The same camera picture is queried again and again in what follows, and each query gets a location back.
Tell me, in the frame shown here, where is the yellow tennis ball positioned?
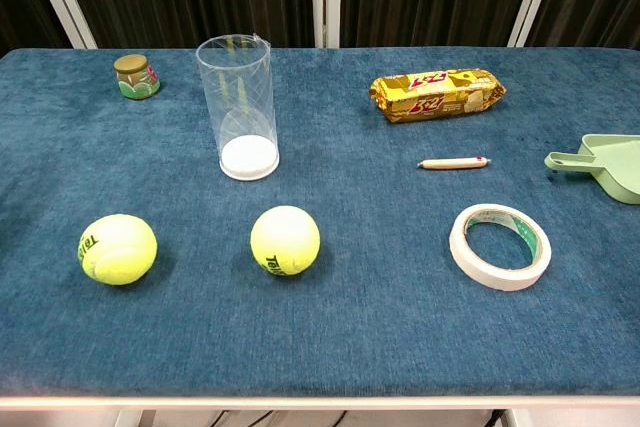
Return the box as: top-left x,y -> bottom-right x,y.
249,204 -> 322,277
76,213 -> 159,287

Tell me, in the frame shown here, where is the clear plastic tube container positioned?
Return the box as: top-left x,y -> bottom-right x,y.
195,32 -> 281,182

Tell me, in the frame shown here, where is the beige sausage stick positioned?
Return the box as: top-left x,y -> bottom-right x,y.
417,154 -> 493,171

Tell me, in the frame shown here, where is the blue velvet table cloth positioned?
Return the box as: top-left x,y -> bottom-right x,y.
0,46 -> 640,399

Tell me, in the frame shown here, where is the gold biscuit packet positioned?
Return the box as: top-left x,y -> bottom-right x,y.
368,67 -> 508,125

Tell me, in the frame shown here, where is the white tape roll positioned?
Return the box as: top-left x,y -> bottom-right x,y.
448,203 -> 553,293

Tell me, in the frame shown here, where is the small jar gold lid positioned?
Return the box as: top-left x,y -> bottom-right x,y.
112,53 -> 162,100

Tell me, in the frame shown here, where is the light green dustpan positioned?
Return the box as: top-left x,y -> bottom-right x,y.
543,133 -> 640,206

